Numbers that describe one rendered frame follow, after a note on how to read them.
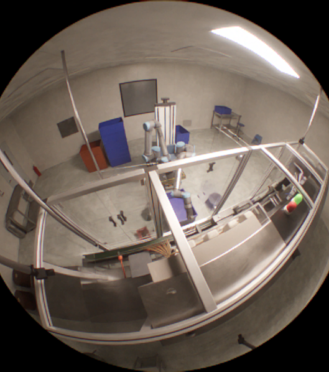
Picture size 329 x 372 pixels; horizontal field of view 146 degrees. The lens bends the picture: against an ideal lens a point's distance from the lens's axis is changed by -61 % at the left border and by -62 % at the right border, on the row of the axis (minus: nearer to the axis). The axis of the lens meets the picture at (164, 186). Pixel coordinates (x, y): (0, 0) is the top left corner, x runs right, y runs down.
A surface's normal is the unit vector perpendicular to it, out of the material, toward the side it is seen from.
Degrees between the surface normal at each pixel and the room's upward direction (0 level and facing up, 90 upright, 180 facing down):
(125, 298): 0
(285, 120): 90
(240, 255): 0
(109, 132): 90
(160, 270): 0
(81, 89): 90
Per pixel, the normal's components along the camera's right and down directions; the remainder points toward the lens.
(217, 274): -0.01, -0.65
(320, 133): -0.94, 0.26
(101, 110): 0.33, 0.72
